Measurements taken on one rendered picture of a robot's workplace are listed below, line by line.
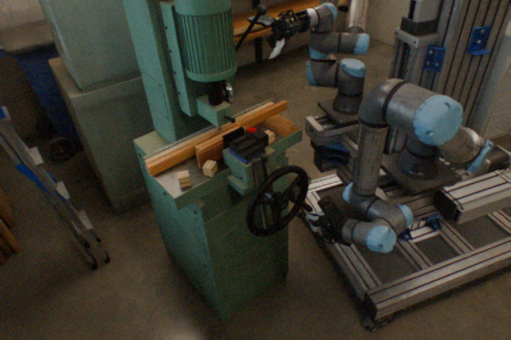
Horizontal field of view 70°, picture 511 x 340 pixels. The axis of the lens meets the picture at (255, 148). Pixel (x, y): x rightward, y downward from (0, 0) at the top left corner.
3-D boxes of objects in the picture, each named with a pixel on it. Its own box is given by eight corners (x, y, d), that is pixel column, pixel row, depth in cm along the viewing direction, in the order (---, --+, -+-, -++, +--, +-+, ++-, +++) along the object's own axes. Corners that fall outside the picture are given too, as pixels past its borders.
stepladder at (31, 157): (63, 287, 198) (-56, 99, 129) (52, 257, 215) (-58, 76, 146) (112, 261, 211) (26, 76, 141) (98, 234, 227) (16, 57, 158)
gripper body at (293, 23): (277, 11, 119) (304, 4, 125) (266, 27, 126) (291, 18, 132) (290, 32, 119) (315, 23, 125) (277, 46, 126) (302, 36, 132)
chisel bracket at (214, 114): (218, 131, 136) (216, 111, 131) (198, 117, 145) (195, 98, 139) (234, 123, 139) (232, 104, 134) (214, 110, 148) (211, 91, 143)
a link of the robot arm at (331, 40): (336, 61, 138) (338, 33, 132) (306, 59, 141) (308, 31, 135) (338, 53, 144) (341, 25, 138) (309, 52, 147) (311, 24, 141)
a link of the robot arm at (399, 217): (388, 192, 119) (365, 206, 113) (418, 211, 111) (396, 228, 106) (383, 209, 123) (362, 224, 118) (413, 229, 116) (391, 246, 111)
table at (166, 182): (191, 227, 117) (188, 214, 114) (148, 181, 137) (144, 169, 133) (319, 150, 147) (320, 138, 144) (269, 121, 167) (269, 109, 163)
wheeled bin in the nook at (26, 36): (51, 169, 282) (-8, 48, 224) (36, 139, 318) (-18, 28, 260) (131, 138, 312) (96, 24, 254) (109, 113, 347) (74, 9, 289)
